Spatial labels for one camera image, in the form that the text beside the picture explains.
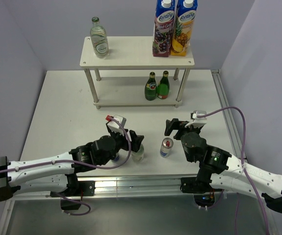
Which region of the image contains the clear bottle green cap front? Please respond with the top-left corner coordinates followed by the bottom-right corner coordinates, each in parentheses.
top-left (131, 144), bottom-right (144, 162)

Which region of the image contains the red grape juice carton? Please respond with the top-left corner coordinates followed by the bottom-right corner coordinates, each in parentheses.
top-left (152, 0), bottom-right (175, 57)

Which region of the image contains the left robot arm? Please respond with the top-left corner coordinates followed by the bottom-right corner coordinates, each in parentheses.
top-left (0, 130), bottom-right (144, 202)

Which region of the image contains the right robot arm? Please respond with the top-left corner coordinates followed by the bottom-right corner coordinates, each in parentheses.
top-left (164, 118), bottom-right (282, 213)

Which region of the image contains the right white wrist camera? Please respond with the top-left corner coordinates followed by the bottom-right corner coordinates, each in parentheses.
top-left (185, 111), bottom-right (207, 128)

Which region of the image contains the pineapple juice carton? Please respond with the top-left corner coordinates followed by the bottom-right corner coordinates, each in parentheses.
top-left (170, 0), bottom-right (198, 56)

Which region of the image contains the green Perrier labelled bottle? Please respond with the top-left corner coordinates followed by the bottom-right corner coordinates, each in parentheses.
top-left (144, 72), bottom-right (157, 101)

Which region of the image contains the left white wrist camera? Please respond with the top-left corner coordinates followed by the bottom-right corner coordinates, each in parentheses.
top-left (106, 115), bottom-right (127, 136)

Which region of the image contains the aluminium rail frame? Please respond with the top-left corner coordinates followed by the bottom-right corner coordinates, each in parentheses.
top-left (0, 70), bottom-right (265, 235)

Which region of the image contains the clear bottle green cap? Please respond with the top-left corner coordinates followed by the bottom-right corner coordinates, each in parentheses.
top-left (90, 17), bottom-right (109, 58)
top-left (131, 144), bottom-right (144, 162)

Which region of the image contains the dark green gold-cap bottle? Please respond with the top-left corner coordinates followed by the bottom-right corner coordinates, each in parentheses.
top-left (156, 70), bottom-right (170, 99)

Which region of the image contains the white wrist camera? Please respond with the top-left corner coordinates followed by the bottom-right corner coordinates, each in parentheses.
top-left (185, 111), bottom-right (207, 128)
top-left (106, 115), bottom-right (127, 136)

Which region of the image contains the beige two-tier shelf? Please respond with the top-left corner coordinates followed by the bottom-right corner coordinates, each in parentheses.
top-left (79, 36), bottom-right (195, 109)

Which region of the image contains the silver blue can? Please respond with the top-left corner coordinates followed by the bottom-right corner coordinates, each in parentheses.
top-left (159, 138), bottom-right (174, 158)
top-left (111, 153), bottom-right (120, 163)

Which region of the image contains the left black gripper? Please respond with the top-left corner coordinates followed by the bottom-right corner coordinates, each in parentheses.
top-left (100, 128), bottom-right (144, 165)

